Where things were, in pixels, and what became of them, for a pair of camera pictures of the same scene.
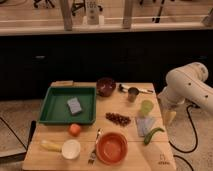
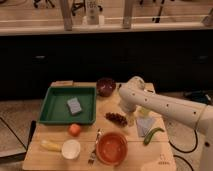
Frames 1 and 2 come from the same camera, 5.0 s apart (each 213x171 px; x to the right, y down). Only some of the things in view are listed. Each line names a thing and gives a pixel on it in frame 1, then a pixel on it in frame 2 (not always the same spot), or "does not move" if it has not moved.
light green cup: x=146 y=107 does not move
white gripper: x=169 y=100 to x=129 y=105
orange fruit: x=75 y=130 does not move
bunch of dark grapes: x=118 y=119 does not move
